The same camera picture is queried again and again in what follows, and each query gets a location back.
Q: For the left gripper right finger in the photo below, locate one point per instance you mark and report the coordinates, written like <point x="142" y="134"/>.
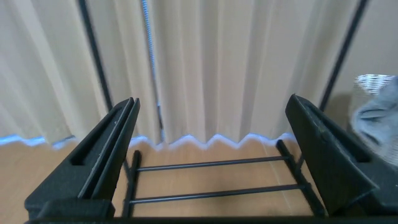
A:
<point x="329" y="161"/>

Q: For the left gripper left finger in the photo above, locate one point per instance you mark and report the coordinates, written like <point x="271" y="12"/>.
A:
<point x="93" y="161"/>

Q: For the white laundry basket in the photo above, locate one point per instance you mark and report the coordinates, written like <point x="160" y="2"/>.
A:
<point x="371" y="82"/>

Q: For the black clothes rack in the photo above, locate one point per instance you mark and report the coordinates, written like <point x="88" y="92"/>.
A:
<point x="211" y="163"/>

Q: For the beige curtain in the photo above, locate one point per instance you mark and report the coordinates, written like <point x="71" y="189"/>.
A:
<point x="217" y="62"/>

